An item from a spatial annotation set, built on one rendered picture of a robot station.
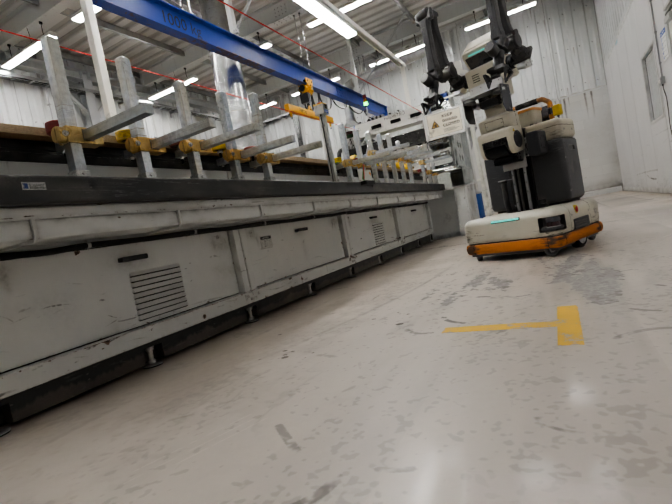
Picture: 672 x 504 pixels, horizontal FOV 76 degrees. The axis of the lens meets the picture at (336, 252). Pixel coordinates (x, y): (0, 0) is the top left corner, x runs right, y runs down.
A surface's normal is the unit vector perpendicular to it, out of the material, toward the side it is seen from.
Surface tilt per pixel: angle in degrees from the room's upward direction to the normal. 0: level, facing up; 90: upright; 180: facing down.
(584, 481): 0
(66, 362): 90
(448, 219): 90
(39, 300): 90
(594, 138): 90
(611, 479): 0
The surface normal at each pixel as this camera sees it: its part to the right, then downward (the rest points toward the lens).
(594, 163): -0.45, 0.14
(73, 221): 0.87, -0.14
